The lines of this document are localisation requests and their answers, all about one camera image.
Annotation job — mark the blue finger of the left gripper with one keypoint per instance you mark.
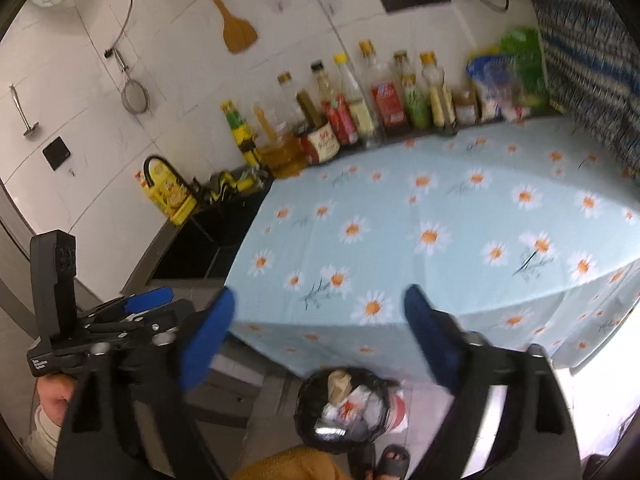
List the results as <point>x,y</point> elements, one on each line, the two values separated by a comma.
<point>149,300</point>

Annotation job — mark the crushed brown paper cup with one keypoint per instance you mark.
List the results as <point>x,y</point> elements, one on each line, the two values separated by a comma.
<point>339,386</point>

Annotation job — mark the yellow cap clear bottle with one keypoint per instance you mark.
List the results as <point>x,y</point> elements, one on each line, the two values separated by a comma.
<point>357,103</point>

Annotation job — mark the cream left sleeve forearm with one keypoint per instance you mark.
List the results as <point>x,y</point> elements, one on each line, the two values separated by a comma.
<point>42,442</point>

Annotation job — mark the black sink faucet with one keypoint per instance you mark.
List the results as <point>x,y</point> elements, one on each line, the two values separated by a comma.
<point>165,184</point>

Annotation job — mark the daisy print blue tablecloth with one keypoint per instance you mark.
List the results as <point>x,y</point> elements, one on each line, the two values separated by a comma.
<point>526,234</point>

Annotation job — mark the dark soy sauce jar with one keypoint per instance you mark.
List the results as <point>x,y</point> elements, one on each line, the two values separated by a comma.
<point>318,141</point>

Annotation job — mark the black sandal with foot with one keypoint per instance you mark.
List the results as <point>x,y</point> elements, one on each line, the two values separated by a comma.
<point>393,463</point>

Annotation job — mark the tall red label liquor bottle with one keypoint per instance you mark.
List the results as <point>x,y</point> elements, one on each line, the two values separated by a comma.
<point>384,92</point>

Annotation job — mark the red label vinegar bottle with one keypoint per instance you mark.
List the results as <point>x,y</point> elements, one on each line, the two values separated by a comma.
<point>334,104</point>

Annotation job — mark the mustard fleece trouser leg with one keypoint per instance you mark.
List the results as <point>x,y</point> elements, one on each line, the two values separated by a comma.
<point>298,463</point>

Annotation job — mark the blue patterned curtain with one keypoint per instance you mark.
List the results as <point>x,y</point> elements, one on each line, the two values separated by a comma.
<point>592,66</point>

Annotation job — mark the black trash bin with bag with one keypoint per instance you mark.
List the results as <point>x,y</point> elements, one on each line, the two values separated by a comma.
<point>312,397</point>

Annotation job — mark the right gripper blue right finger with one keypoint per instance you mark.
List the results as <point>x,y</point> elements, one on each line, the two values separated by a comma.
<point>507,419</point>

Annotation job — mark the yellow dish soap bottle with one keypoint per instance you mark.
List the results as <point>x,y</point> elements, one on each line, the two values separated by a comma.
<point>175,216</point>

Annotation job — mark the gold cap sesame oil bottle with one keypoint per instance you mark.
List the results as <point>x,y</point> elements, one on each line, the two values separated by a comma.
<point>440,97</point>

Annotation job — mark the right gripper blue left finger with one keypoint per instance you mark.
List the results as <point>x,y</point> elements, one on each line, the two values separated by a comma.
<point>100,436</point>

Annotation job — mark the green pepper oil bottle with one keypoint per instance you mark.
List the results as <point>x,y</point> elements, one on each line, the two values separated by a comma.
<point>418,110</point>

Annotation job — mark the clear bottle behind jug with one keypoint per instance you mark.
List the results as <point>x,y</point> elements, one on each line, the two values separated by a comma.
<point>289,103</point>

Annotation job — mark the black kitchen sink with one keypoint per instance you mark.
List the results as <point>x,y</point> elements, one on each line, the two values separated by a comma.
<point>203,248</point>

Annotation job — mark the large cooking oil jug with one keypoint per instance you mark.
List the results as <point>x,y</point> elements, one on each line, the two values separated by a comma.
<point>282,152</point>

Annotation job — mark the small brown spice jar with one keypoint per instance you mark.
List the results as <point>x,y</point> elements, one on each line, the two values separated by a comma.
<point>465,106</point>

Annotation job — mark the blue white salt bag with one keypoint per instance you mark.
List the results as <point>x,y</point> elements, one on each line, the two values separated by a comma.
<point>496,85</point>

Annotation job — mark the wooden spatula on wall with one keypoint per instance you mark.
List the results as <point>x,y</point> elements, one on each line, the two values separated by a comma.
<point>239,35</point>

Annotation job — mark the metal mesh strainer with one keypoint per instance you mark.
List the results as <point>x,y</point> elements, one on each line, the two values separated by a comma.
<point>135,98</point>

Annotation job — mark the small black wall switch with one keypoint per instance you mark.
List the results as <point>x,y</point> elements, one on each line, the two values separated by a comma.
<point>56,153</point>

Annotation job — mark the person's left hand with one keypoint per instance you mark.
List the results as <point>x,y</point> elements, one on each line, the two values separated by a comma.
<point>55,392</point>

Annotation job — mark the crushed silver foil can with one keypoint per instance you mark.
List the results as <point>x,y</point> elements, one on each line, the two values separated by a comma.
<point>331,424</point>

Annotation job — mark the white cloth rag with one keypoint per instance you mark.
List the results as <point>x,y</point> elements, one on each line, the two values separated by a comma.
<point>363,405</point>

